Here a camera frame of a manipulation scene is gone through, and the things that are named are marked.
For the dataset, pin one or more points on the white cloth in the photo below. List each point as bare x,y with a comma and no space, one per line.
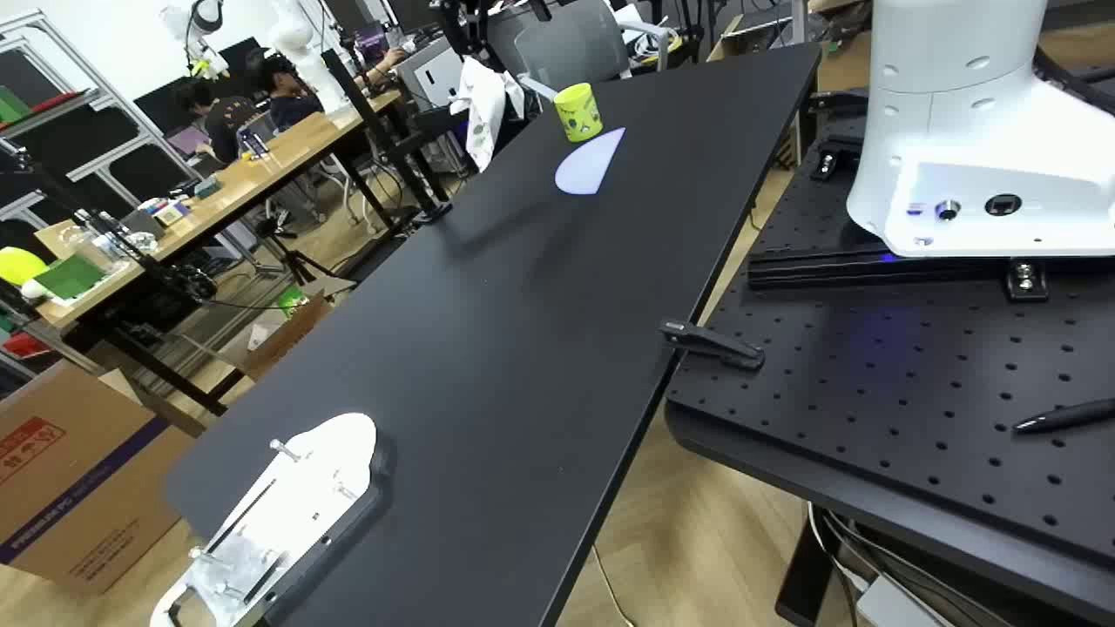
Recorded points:
306,487

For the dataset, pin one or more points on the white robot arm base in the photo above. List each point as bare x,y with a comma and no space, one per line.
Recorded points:
966,146

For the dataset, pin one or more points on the black table clamp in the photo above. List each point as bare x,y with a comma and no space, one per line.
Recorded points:
710,347

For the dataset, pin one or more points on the yellow green cup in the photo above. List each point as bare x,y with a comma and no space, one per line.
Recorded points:
578,114

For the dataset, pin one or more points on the grey office chair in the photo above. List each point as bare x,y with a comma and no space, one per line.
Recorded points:
577,43

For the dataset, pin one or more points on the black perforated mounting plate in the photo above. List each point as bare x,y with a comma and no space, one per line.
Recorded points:
900,405

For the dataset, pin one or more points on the wooden workbench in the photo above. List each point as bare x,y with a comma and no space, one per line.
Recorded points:
240,186

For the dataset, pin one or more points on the cardboard box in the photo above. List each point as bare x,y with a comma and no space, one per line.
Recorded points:
80,478

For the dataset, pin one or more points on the black pen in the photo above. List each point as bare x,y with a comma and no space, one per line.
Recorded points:
1066,414

